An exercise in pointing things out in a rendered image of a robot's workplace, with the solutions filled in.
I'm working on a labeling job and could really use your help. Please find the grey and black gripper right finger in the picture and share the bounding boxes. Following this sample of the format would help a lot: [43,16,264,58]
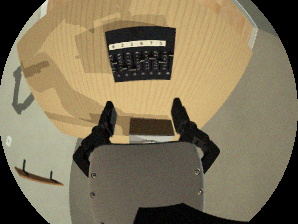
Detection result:
[171,98,220,174]

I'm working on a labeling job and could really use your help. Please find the black lighting desk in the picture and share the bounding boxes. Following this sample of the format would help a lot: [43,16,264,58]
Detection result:
[105,26,176,83]

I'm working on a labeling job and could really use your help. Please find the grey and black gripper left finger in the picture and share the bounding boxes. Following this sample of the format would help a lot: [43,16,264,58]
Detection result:
[73,101,117,178]

